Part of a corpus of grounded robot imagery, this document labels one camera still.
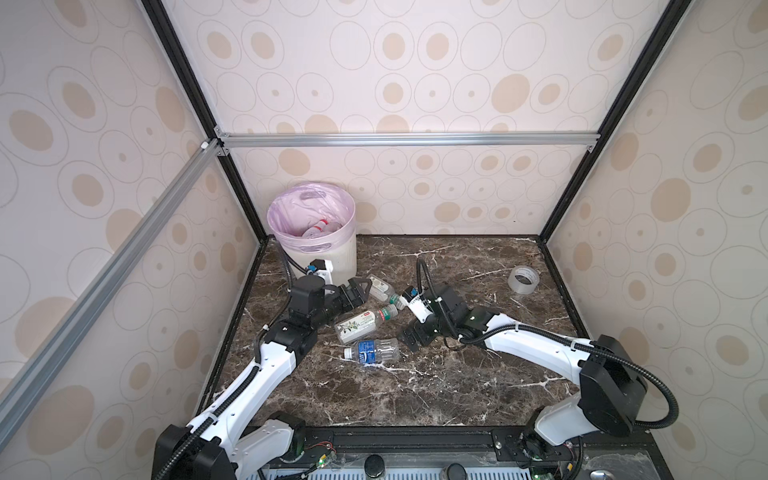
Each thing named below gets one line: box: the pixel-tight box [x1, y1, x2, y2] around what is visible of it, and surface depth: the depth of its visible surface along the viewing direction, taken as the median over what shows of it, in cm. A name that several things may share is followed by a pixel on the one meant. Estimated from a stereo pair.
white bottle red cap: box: [302, 219, 331, 238], surface depth 101 cm
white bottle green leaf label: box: [334, 304, 399, 344], surface depth 92 cm
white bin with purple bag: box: [268, 181, 357, 285], surface depth 96 cm
